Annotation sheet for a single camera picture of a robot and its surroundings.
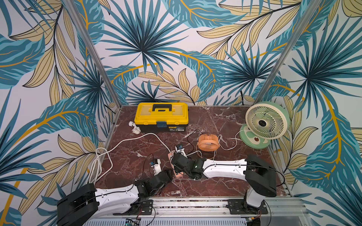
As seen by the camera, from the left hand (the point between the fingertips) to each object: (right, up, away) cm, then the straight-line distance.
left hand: (170, 172), depth 84 cm
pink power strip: (+4, 0, -3) cm, 5 cm away
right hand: (+3, +7, 0) cm, 7 cm away
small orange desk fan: (+22, +18, 0) cm, 29 cm away
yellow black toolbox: (-4, +34, +7) cm, 35 cm away
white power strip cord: (-43, +5, +4) cm, 44 cm away
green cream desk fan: (+55, +31, -3) cm, 63 cm away
